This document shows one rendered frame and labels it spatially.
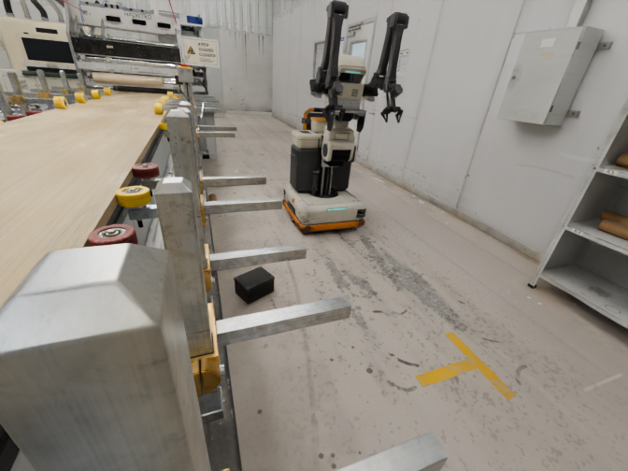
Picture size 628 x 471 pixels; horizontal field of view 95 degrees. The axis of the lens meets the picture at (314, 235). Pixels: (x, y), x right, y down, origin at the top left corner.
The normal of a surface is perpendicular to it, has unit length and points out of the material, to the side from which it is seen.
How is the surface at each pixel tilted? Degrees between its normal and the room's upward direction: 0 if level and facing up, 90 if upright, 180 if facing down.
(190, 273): 90
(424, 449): 0
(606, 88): 90
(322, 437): 0
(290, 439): 0
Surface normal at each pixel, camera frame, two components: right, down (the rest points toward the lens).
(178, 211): 0.35, 0.47
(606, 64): -0.94, 0.10
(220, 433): 0.07, -0.88
